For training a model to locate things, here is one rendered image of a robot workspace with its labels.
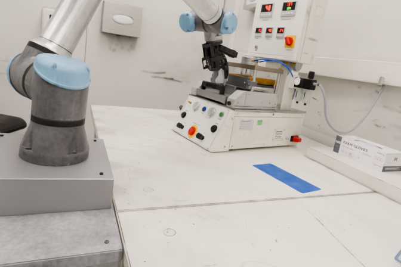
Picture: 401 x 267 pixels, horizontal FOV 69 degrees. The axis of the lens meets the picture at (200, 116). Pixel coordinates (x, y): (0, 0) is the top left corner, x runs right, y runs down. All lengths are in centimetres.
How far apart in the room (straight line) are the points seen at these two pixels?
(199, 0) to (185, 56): 187
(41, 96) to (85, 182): 21
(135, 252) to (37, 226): 20
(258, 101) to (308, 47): 36
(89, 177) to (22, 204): 13
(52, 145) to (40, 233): 19
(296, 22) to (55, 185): 116
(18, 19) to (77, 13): 183
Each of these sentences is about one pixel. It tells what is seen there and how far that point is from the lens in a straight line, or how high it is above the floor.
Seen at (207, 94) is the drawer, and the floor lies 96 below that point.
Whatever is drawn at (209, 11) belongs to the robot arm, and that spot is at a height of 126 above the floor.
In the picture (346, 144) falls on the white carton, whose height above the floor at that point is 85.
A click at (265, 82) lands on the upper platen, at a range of 134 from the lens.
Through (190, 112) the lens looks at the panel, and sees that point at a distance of 134.
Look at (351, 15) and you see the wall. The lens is 175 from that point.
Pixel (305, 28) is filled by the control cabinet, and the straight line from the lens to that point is 141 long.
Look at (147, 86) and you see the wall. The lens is 273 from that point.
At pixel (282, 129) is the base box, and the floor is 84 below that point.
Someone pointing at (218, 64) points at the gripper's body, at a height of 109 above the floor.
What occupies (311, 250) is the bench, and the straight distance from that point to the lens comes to 70.
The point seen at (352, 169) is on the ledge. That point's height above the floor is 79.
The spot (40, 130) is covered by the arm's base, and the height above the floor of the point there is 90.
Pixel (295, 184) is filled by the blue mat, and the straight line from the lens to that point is 102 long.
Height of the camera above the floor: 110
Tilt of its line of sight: 11 degrees down
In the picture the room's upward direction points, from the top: 9 degrees clockwise
